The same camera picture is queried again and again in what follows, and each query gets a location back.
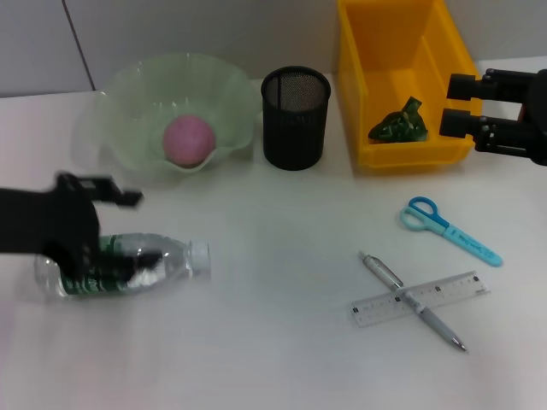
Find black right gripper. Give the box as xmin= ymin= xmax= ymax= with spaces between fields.
xmin=438 ymin=67 xmax=547 ymax=168

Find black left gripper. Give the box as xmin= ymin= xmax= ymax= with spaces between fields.
xmin=0 ymin=173 xmax=164 ymax=286

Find clear green-label water bottle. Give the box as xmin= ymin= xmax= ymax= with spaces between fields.
xmin=33 ymin=232 xmax=213 ymax=302

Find green plastic wrapper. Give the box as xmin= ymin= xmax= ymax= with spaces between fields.
xmin=368 ymin=96 xmax=429 ymax=145

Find pink peach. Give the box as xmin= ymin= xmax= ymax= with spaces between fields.
xmin=162 ymin=114 xmax=216 ymax=167

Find blue scissors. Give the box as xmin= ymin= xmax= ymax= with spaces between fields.
xmin=399 ymin=196 xmax=504 ymax=268

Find green glass fruit plate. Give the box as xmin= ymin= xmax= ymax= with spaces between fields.
xmin=74 ymin=53 xmax=264 ymax=189

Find black mesh pen holder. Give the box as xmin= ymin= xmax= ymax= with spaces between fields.
xmin=260 ymin=65 xmax=332 ymax=172

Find silver grey pen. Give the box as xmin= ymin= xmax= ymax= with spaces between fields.
xmin=357 ymin=250 xmax=468 ymax=354

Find transparent plastic ruler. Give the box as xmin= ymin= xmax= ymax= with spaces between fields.
xmin=350 ymin=270 xmax=491 ymax=329

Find yellow plastic bin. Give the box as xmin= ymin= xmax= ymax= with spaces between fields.
xmin=335 ymin=0 xmax=486 ymax=176

